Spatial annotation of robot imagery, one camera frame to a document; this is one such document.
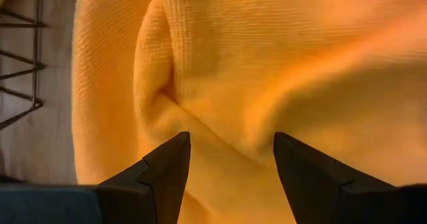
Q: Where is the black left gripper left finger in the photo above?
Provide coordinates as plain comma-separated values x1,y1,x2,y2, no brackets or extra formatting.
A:
94,131,191,224

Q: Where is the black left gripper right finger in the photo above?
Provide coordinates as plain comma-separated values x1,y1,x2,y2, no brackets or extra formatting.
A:
273,132,404,224

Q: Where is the orange microfiber towel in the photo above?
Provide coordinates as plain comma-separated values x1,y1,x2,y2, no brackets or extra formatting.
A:
71,0,427,224

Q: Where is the dark wire basket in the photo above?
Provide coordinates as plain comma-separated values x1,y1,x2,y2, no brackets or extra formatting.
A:
0,0,48,132

